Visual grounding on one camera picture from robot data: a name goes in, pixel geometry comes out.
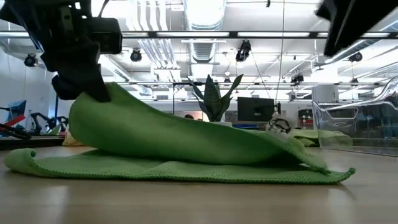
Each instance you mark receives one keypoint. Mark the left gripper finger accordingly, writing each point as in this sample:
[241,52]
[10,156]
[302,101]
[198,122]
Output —
[70,90]
[90,77]

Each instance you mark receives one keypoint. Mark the yellow microfiber towel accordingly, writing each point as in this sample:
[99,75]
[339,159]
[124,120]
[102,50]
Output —
[70,141]

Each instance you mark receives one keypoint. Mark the green microfiber towel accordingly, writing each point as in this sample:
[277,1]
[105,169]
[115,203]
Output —
[155,140]

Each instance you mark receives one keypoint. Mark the lime microfiber towel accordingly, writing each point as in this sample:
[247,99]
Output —
[311,137]

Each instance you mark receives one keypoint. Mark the black background robot arm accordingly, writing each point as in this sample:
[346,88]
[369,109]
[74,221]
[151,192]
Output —
[40,119]

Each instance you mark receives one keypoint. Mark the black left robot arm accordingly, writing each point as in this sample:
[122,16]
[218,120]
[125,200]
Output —
[31,18]

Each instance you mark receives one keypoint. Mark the black ceiling spotlight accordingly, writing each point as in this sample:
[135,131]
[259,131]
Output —
[30,60]
[297,78]
[243,51]
[136,56]
[355,57]

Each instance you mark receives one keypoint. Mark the blue and red machine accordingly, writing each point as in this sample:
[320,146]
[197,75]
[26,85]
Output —
[17,109]

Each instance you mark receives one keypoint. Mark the black background table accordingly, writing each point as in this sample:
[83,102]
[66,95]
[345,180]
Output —
[31,143]

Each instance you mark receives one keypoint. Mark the clear plastic bin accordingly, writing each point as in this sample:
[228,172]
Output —
[357,124]

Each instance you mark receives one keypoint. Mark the person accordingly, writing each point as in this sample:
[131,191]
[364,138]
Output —
[189,116]

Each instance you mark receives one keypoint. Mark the red and white device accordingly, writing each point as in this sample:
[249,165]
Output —
[306,116]

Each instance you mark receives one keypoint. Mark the green snake plant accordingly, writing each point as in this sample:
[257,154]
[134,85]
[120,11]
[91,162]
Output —
[213,99]

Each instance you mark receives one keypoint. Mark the black monitor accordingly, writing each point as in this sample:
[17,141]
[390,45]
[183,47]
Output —
[256,109]

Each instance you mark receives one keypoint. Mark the white plant pot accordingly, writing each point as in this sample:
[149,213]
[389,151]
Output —
[224,123]

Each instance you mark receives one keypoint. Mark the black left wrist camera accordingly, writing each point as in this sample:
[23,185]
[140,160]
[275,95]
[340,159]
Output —
[107,35]

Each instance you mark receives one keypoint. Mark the black aluminium rig frame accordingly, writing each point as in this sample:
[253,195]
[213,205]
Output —
[152,34]

